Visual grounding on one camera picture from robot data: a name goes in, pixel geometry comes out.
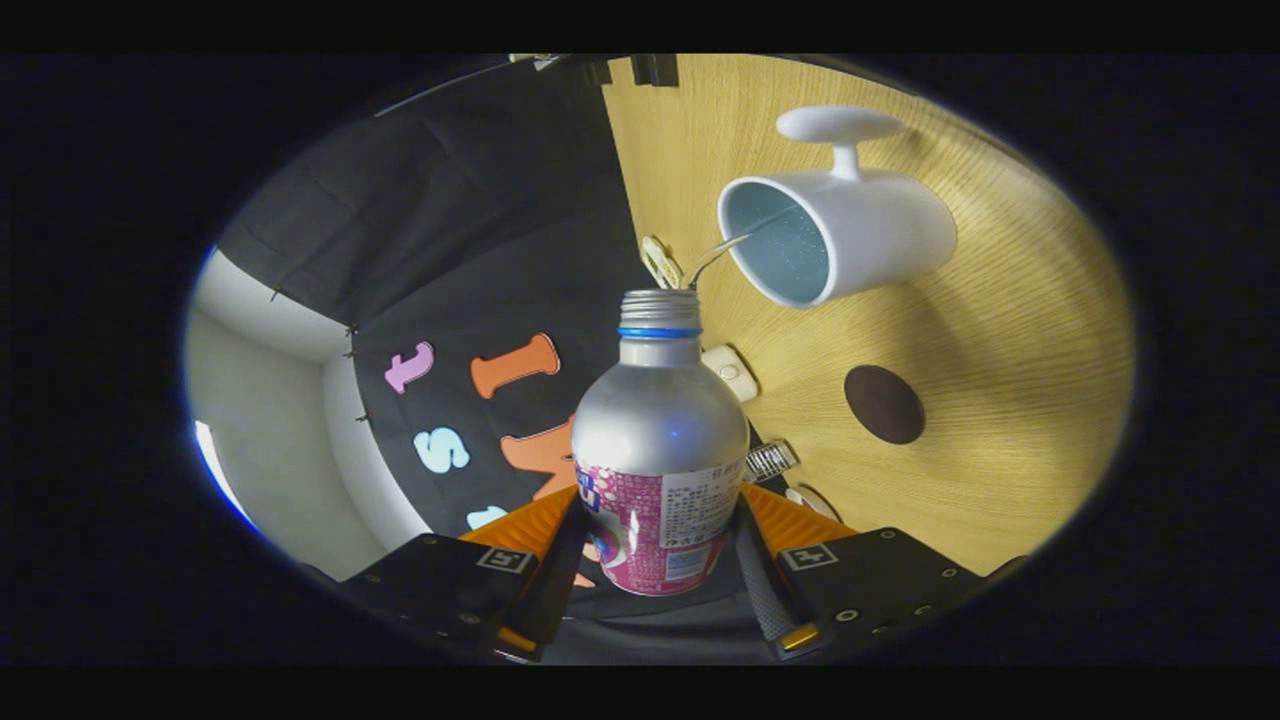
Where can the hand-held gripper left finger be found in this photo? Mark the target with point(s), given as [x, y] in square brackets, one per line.
[555, 580]

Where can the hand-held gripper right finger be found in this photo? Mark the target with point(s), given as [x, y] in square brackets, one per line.
[762, 590]

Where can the silver bottle with pink label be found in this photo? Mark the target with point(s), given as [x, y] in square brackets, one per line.
[660, 430]

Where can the dark brown round coaster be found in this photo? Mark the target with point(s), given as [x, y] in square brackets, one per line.
[884, 404]

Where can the poured juice stream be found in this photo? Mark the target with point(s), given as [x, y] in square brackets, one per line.
[712, 257]

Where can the white round plate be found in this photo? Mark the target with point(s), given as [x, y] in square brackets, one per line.
[815, 502]

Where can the white toaster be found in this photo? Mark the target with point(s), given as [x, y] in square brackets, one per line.
[730, 372]

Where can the wooden table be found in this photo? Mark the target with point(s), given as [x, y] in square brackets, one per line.
[1000, 380]

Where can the white divided condiment tray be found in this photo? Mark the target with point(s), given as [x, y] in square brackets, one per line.
[660, 262]

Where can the black backdrop cloth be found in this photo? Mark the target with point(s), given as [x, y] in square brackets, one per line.
[450, 230]

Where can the black table clamp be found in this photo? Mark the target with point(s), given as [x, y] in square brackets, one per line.
[598, 70]
[655, 70]

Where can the white clip-on device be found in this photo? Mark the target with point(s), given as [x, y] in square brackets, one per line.
[535, 60]

